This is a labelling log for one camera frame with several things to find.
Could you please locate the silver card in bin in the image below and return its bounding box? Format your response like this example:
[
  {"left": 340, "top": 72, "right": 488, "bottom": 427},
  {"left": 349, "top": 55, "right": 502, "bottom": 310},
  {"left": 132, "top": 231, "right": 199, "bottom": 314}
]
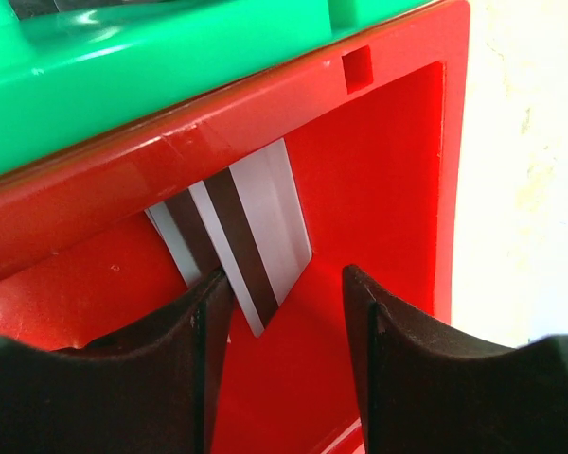
[{"left": 145, "top": 189, "right": 220, "bottom": 288}]

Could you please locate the red bin middle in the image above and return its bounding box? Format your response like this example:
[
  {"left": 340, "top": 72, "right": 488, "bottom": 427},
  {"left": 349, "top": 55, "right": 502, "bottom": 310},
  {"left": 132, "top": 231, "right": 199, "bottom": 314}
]
[{"left": 0, "top": 1, "right": 470, "bottom": 453}]

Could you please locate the green plastic bin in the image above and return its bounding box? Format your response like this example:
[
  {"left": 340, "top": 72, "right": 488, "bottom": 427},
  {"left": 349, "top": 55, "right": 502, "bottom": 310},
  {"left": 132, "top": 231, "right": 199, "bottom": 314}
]
[{"left": 0, "top": 1, "right": 469, "bottom": 177}]

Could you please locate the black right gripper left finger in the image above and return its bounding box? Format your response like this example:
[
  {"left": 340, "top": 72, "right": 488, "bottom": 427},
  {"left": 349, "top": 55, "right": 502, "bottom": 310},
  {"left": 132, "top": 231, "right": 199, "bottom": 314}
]
[{"left": 0, "top": 270, "right": 233, "bottom": 453}]

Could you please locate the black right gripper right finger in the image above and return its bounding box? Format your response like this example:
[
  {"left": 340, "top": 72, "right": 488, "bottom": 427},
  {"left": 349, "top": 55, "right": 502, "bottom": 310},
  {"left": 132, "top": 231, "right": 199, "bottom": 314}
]
[{"left": 342, "top": 265, "right": 568, "bottom": 453}]

